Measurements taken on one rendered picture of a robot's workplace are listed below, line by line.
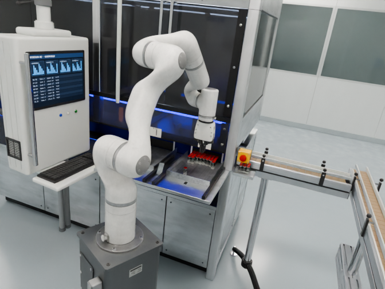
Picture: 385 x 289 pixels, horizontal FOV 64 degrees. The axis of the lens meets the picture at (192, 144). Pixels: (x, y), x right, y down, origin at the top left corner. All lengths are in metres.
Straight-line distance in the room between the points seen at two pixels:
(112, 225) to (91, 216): 1.40
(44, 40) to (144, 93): 0.89
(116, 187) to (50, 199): 1.71
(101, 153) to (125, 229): 0.31
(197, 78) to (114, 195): 0.60
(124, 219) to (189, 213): 0.99
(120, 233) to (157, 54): 0.68
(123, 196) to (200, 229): 1.11
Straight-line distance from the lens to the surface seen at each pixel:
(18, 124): 1.89
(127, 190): 1.17
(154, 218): 2.31
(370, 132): 6.64
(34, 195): 2.97
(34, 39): 1.84
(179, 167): 1.89
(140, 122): 1.10
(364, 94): 6.47
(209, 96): 1.49
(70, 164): 2.01
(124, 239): 1.28
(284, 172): 1.99
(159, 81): 1.11
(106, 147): 1.14
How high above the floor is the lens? 1.70
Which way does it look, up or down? 21 degrees down
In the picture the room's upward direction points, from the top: 7 degrees clockwise
